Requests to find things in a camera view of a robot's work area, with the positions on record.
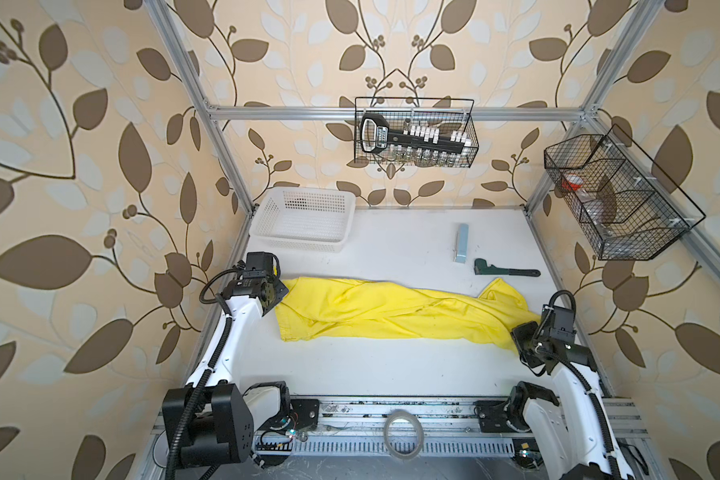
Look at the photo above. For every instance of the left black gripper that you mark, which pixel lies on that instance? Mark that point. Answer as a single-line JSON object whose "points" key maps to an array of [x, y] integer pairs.
{"points": [[278, 286]]}

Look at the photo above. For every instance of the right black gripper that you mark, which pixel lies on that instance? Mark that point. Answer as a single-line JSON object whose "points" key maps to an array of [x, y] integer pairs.
{"points": [[518, 333]]}

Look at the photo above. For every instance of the yellow trousers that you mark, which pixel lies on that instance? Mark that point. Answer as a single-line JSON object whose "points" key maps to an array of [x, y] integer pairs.
{"points": [[349, 308]]}

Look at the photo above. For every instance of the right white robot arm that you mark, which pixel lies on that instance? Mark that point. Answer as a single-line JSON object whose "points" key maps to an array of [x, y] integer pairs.
{"points": [[568, 420]]}

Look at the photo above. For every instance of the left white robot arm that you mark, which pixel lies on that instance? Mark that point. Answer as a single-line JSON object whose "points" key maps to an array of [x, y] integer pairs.
{"points": [[210, 421]]}

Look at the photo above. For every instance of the white plastic basket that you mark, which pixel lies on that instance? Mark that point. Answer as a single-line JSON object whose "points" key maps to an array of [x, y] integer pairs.
{"points": [[304, 219]]}

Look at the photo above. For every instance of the green pipe wrench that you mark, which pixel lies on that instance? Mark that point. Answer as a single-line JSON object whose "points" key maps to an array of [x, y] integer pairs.
{"points": [[481, 267]]}

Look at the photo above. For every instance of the light blue block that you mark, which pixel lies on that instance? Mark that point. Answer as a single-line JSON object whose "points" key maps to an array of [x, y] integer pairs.
{"points": [[461, 243]]}

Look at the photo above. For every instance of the clear tape roll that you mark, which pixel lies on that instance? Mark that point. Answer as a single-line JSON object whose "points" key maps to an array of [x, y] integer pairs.
{"points": [[403, 435]]}

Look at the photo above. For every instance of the red white cup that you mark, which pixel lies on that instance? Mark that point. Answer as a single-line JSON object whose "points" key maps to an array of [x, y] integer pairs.
{"points": [[571, 183]]}

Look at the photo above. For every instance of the black socket set holder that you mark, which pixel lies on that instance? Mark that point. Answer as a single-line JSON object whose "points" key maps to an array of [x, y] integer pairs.
{"points": [[380, 132]]}

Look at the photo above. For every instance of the aluminium frame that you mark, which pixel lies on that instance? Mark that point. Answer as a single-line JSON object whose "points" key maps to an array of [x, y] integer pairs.
{"points": [[599, 118]]}

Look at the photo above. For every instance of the side black wire basket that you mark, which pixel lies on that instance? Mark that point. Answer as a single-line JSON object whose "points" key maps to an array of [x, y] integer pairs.
{"points": [[630, 208]]}

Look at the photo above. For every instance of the back black wire basket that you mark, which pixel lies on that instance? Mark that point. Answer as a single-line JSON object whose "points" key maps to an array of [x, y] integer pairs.
{"points": [[446, 106]]}

